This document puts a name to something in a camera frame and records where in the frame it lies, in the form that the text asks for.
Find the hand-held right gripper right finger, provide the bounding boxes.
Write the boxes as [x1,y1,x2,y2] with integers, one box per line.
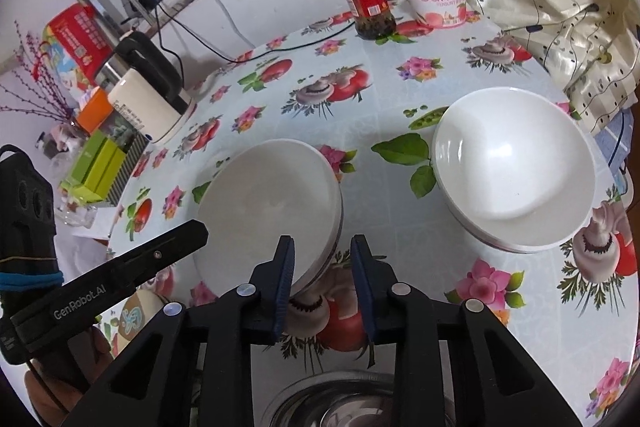
[350,234,583,427]

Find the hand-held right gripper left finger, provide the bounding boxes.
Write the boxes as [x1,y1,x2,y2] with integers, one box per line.
[60,234,297,427]

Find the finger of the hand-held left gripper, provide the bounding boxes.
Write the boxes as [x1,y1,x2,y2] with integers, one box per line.
[102,219,210,290]

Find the brown plate with blue emblem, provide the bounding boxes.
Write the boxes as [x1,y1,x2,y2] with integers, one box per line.
[109,289,168,358]

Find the large white blue-striped bowl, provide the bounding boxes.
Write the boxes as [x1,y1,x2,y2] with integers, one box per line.
[192,138,345,298]

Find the stainless steel bowl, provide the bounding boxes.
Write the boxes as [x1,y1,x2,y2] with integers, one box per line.
[250,369,401,427]

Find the small white blue-striped bowl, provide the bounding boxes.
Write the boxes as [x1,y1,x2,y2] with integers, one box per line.
[431,88,597,254]

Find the person's left hand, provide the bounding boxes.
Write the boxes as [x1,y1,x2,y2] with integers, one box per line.
[22,324,115,427]

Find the clear glass cups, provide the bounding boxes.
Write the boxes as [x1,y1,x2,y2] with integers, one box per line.
[55,192,98,228]

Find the white board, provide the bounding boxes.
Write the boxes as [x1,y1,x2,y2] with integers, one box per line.
[70,207,126,240]

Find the lime green box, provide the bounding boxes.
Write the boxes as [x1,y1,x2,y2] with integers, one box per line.
[60,147,132,204]

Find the orange box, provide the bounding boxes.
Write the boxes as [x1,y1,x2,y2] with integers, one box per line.
[75,87,116,134]

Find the cream electric kettle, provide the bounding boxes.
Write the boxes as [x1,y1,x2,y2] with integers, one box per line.
[95,31,197,145]

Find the purple flower branches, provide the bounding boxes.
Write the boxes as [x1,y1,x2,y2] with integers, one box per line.
[0,19,76,128]

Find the red carton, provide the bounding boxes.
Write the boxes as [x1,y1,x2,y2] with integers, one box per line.
[46,3,117,80]

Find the blue checked cloth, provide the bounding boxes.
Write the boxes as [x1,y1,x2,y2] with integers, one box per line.
[595,107,640,208]

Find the white cable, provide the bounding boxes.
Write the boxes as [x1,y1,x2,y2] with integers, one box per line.
[200,0,256,50]

